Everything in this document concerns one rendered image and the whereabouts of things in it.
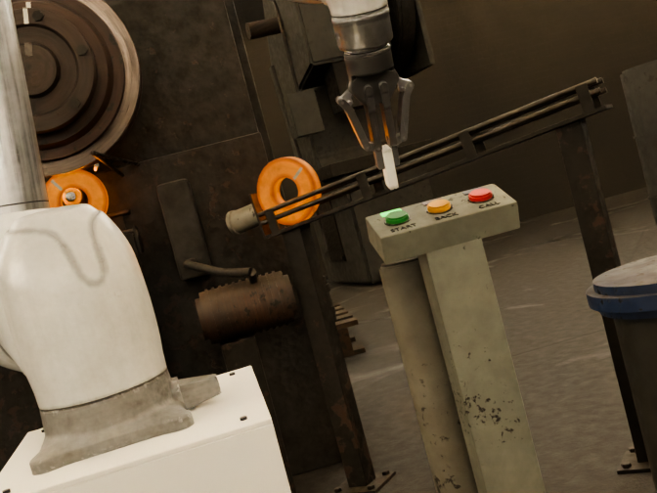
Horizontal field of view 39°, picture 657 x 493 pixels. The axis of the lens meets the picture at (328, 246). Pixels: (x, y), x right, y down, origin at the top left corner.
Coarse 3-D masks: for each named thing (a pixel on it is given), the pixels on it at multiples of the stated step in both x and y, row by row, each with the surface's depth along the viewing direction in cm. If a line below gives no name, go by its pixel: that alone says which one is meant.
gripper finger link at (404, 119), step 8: (408, 88) 146; (400, 96) 148; (408, 96) 147; (400, 104) 148; (408, 104) 147; (400, 112) 148; (408, 112) 148; (400, 120) 149; (408, 120) 148; (400, 128) 149; (400, 136) 149
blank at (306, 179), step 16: (272, 160) 208; (288, 160) 206; (304, 160) 207; (272, 176) 208; (288, 176) 206; (304, 176) 204; (272, 192) 209; (304, 192) 205; (288, 208) 208; (288, 224) 208
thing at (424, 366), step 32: (416, 256) 169; (384, 288) 171; (416, 288) 166; (416, 320) 166; (416, 352) 168; (416, 384) 169; (448, 384) 167; (416, 416) 173; (448, 416) 167; (448, 448) 168; (448, 480) 169
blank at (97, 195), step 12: (48, 180) 218; (60, 180) 218; (72, 180) 218; (84, 180) 218; (96, 180) 219; (48, 192) 217; (60, 192) 218; (84, 192) 219; (96, 192) 219; (60, 204) 218; (96, 204) 219; (108, 204) 221
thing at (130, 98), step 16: (80, 0) 216; (96, 0) 216; (112, 16) 217; (112, 32) 217; (128, 32) 217; (128, 48) 218; (128, 64) 218; (128, 80) 218; (128, 96) 218; (128, 112) 218; (112, 128) 217; (96, 144) 217; (112, 144) 217; (64, 160) 216; (80, 160) 217
